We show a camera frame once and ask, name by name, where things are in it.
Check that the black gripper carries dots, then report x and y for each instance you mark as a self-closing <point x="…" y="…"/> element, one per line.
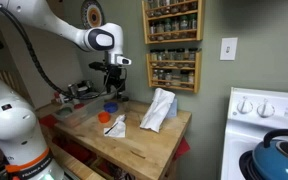
<point x="112" y="77"/>

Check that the blue cup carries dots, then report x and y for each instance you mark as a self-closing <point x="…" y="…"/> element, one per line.
<point x="110" y="107"/>

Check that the red orange cup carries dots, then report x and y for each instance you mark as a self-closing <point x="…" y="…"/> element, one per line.
<point x="104" y="117"/>

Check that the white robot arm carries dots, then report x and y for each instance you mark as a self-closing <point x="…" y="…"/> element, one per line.
<point x="21" y="139"/>

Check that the clear plastic container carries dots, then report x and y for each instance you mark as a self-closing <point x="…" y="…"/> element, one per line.
<point x="71" y="117"/>

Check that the small glass jar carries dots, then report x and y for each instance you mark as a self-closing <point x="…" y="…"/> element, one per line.
<point x="126" y="105"/>

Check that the metal spoon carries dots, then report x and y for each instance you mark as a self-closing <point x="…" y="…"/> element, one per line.
<point x="120" y="118"/>

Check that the white paper napkin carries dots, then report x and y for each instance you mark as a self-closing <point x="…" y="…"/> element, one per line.
<point x="118" y="131"/>

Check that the white paper bag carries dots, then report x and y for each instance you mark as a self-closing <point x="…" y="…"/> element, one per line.
<point x="164" y="105"/>

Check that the wooden butcher block cart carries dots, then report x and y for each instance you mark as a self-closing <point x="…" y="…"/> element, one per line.
<point x="144" y="153"/>

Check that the lower wooden spice rack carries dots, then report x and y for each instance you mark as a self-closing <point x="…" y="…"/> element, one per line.
<point x="174" y="68"/>

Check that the wooden spice rack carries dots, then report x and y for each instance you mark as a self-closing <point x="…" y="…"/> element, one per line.
<point x="174" y="68"/>
<point x="167" y="21"/>

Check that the upper wooden spice rack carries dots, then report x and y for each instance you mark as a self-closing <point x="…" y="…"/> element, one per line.
<point x="167" y="21"/>

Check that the red cloth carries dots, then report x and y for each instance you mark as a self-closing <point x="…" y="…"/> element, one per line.
<point x="182" y="149"/>

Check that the white stove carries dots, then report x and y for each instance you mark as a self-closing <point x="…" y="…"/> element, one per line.
<point x="251" y="115"/>

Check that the blue pot with lid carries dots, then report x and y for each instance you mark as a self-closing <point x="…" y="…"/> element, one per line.
<point x="268" y="160"/>

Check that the white light switch plate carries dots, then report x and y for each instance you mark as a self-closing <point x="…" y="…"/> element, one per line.
<point x="228" y="49"/>

